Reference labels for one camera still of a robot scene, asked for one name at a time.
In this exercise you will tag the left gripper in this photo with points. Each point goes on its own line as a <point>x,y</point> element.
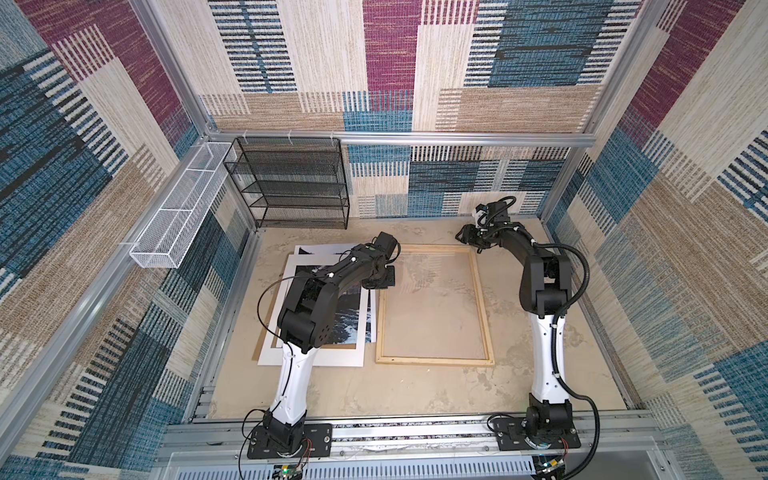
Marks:
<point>390,282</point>

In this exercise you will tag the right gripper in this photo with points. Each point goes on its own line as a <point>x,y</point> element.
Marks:
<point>468,235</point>

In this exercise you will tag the clear acrylic sheet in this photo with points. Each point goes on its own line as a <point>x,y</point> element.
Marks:
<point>435,306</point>

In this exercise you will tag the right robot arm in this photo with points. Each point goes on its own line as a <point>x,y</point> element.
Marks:
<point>554,277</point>

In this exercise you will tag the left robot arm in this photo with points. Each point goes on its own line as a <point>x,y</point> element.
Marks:
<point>305,322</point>

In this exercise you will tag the waterfall photo with white border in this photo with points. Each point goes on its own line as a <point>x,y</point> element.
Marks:
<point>345,345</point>

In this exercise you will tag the brown cardboard backing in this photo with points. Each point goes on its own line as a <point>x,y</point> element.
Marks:
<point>268,350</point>

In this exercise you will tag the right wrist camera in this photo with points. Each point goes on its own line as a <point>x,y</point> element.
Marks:
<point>482,216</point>

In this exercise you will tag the black wire shelf rack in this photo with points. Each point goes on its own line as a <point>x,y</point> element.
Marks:
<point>291,182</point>

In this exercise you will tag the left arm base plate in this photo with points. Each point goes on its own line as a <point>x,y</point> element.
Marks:
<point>313,440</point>

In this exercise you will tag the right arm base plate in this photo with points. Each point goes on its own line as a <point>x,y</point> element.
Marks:
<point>512,433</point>

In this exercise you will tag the white mesh wall basket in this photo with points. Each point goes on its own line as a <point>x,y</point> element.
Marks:
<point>166,239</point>

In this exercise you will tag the aluminium front rail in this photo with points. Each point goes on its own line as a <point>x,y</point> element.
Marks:
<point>390,447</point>

